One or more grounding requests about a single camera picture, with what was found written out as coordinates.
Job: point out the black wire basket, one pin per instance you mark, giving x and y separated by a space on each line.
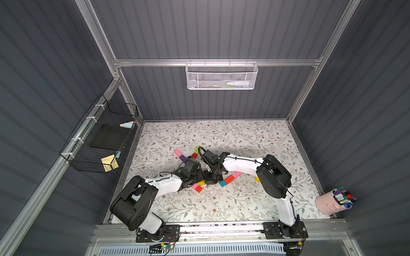
77 151

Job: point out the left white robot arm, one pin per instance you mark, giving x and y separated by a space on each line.
133 204

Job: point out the yellow sticky note pad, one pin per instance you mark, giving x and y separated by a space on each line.
109 163

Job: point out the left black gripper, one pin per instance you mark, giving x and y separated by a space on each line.
198 174

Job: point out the white bottle in basket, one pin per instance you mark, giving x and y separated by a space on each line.
238 83

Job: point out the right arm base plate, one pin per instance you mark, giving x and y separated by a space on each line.
278 230

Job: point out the small teal cube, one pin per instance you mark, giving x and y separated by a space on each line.
222 184

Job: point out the purple block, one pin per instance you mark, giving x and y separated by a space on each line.
183 158

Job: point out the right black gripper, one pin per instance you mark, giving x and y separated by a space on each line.
212 173

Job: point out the black pad in basket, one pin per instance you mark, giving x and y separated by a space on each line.
110 137

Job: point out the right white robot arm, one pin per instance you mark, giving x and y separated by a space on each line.
273 176

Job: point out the pink marker cup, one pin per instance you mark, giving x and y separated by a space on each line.
335 201

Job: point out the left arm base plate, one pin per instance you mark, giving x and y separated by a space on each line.
165 234

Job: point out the pastel eraser blocks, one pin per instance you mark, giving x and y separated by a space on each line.
128 125

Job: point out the small red cube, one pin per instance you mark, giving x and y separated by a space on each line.
199 189

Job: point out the white wire mesh basket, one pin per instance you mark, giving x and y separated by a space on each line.
214 75

